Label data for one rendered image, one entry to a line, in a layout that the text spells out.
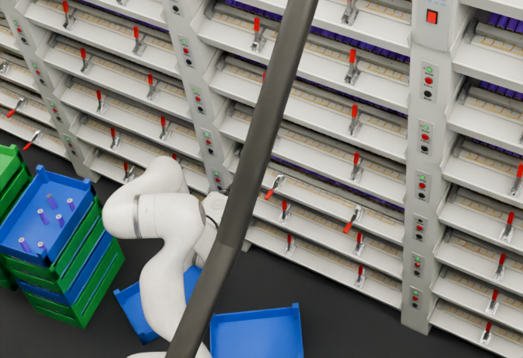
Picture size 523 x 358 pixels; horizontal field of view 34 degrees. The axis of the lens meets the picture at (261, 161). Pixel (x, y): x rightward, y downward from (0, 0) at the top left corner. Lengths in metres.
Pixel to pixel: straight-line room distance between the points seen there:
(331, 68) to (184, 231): 0.56
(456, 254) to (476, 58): 0.77
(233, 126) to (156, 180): 0.61
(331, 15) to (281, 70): 1.25
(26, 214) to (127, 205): 1.01
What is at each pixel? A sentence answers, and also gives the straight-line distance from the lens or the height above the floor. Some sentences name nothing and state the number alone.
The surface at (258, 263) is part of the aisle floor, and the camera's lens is 3.05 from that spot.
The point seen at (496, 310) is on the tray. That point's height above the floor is 0.30.
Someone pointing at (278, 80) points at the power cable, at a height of 2.06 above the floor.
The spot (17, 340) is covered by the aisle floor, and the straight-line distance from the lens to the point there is 3.12.
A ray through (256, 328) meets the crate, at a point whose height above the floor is 0.00.
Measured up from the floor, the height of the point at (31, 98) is 0.33.
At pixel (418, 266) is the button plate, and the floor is 0.41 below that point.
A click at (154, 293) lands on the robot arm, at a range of 1.93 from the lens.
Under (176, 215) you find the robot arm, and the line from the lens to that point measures 1.87.
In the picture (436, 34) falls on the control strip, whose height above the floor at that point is 1.32.
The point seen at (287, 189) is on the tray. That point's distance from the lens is 2.61.
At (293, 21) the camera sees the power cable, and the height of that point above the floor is 2.09.
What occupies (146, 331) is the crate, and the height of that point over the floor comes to 0.00.
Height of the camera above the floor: 2.57
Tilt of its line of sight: 51 degrees down
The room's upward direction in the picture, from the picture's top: 10 degrees counter-clockwise
